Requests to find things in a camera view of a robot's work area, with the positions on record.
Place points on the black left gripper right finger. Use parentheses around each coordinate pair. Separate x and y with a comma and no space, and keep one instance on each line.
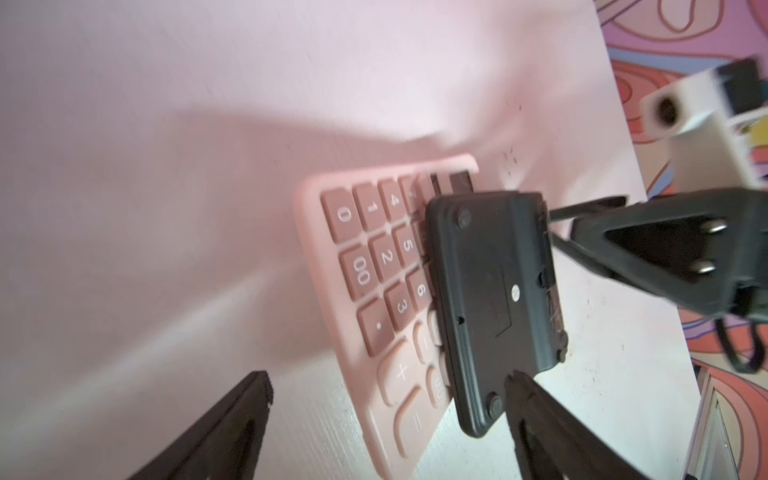
(550,443)

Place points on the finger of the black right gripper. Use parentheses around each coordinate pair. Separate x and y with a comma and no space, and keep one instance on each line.
(705,251)

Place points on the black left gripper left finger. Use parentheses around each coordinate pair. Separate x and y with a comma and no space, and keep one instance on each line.
(225,442)

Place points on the dark maroon calculator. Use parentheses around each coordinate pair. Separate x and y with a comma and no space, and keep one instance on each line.
(497,299)

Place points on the small pink calculator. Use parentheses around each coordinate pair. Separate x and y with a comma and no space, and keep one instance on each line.
(364,238)

